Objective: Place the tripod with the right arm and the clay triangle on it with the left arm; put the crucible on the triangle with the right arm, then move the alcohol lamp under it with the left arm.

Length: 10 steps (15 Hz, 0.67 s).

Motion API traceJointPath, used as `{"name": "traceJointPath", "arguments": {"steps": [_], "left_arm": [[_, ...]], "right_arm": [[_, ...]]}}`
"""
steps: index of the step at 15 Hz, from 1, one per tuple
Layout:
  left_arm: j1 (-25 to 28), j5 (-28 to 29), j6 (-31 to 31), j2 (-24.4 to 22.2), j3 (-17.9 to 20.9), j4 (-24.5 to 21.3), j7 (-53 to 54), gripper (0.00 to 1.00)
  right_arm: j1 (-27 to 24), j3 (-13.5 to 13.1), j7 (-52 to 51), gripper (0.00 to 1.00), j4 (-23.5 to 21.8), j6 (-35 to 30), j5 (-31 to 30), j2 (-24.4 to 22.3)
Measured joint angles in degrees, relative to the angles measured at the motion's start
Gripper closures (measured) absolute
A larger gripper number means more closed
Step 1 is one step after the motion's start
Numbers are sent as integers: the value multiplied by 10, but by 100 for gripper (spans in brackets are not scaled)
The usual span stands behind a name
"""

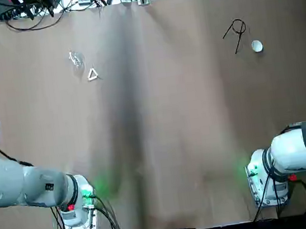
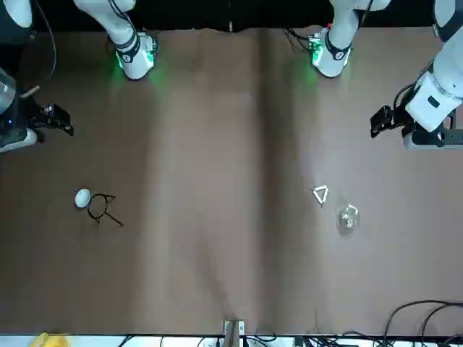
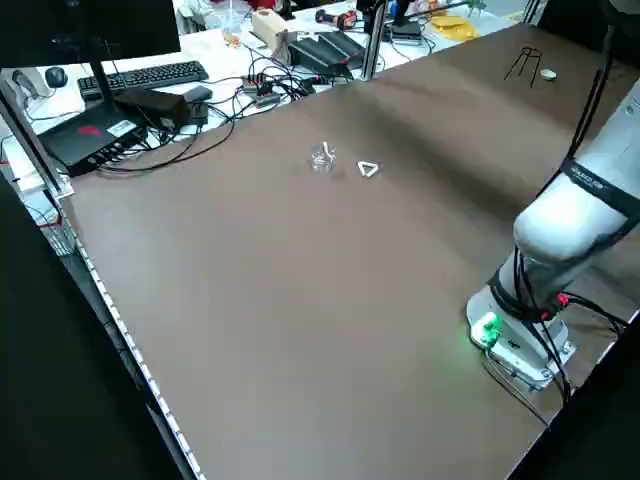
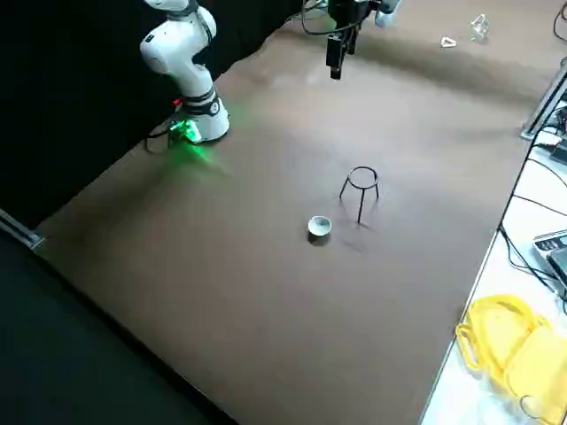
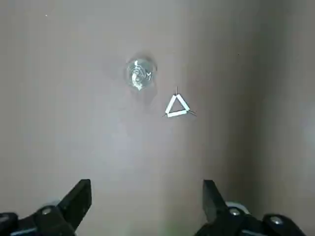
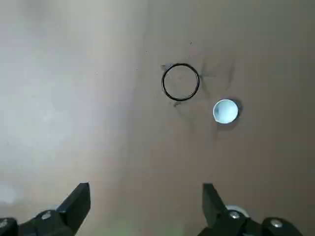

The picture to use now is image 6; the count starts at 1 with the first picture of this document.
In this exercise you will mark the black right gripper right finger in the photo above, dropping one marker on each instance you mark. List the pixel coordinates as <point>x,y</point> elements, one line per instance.
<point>214,206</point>

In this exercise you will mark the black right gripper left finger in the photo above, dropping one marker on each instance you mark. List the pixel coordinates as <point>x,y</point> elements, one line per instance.
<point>69,206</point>

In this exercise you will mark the white porcelain crucible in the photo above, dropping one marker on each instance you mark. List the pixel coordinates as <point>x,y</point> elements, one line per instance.
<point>225,111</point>

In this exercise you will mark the black metal tripod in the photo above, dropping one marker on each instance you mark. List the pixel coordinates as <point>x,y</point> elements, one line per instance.
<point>162,81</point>

